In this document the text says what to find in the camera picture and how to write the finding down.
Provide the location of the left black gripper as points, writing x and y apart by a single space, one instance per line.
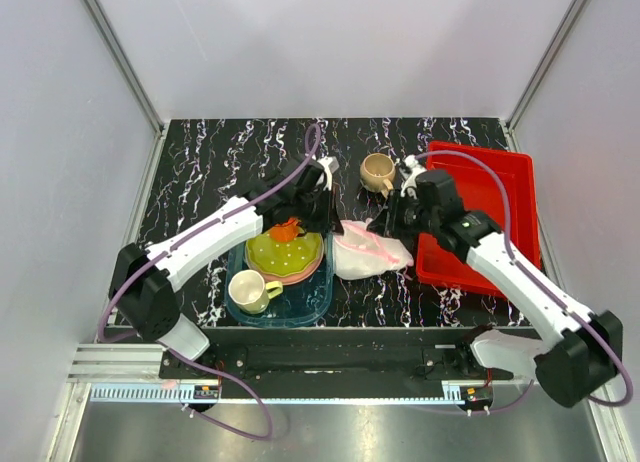
329 222

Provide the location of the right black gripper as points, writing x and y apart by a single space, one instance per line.
381 225

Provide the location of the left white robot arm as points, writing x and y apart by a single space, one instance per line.
146 281

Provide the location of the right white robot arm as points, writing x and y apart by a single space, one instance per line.
576 351

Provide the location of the orange cup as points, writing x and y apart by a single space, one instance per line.
287 231

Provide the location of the pink plate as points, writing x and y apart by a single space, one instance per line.
300 277

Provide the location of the beige ceramic mug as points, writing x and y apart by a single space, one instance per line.
377 174

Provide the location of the yellow-green dotted plate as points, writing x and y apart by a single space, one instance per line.
311 244

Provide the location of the red plastic bin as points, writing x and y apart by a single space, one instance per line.
479 191

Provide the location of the teal transparent tray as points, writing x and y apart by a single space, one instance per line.
300 305

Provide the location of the pale yellow mug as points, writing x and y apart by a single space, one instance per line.
252 293

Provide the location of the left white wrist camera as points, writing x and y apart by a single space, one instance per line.
330 165

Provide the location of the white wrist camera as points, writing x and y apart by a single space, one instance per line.
330 165
409 168

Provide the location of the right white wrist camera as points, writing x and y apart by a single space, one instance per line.
409 168

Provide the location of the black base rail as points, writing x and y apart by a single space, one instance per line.
343 365

